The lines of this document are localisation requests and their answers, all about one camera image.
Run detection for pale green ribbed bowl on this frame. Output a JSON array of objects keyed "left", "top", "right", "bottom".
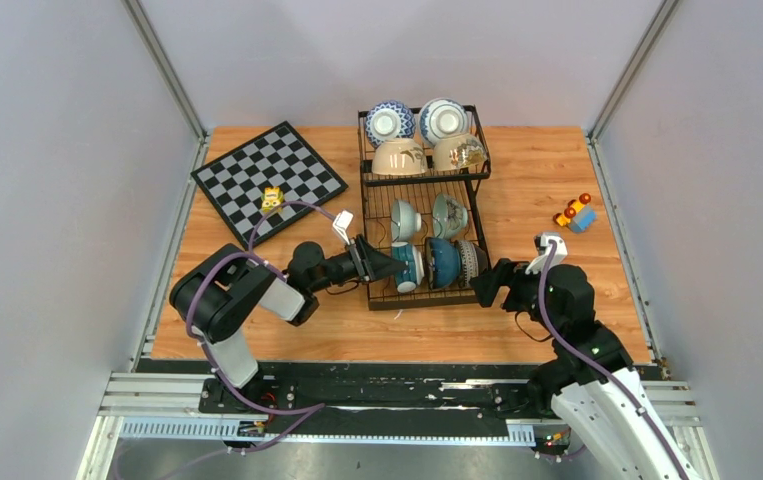
[{"left": 390, "top": 199, "right": 422, "bottom": 242}]

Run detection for cream leaf bowl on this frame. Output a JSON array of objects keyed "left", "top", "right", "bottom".
[{"left": 371, "top": 138, "right": 428, "bottom": 176}]

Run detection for blue diamond pattern bowl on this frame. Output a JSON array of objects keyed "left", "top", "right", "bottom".
[{"left": 364, "top": 100, "right": 416, "bottom": 148}]

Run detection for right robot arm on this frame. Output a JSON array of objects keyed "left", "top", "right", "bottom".
[{"left": 470, "top": 259, "right": 700, "bottom": 479}]

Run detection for green floral bowl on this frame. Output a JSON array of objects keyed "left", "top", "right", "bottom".
[{"left": 432, "top": 193, "right": 469, "bottom": 240}]

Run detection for orange blue toy blocks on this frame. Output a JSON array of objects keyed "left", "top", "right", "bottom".
[{"left": 553, "top": 193, "right": 597, "bottom": 234}]

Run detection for dark blue glazed bowl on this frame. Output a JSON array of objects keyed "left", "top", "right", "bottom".
[{"left": 424, "top": 237, "right": 461, "bottom": 290}]

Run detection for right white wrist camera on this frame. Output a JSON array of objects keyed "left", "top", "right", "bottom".
[{"left": 525, "top": 231, "right": 568, "bottom": 275}]

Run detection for blue white porcelain bowl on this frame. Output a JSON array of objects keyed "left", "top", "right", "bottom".
[{"left": 417, "top": 98, "right": 470, "bottom": 148}]

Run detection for black white chessboard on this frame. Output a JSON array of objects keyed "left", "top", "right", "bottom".
[{"left": 191, "top": 121, "right": 348, "bottom": 247}]

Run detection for teal white striped bowl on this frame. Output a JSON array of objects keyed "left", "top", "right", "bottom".
[{"left": 391, "top": 241, "right": 425, "bottom": 294}]

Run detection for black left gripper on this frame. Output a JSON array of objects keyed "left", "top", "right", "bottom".
[{"left": 309, "top": 235, "right": 407, "bottom": 294}]

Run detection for black wire dish rack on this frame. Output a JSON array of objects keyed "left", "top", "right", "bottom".
[{"left": 357, "top": 110, "right": 492, "bottom": 311}]

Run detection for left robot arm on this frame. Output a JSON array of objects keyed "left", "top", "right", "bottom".
[{"left": 169, "top": 235, "right": 407, "bottom": 413}]

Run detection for yellow toy block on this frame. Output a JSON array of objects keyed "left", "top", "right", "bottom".
[{"left": 261, "top": 186, "right": 284, "bottom": 213}]

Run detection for cream painted bowl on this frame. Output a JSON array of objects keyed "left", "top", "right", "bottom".
[{"left": 432, "top": 133, "right": 489, "bottom": 172}]

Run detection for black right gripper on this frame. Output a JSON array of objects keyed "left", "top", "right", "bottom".
[{"left": 469, "top": 257, "right": 563, "bottom": 336}]

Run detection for blue white patterned bowl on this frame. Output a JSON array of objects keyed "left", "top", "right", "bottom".
[{"left": 454, "top": 240, "right": 490, "bottom": 287}]

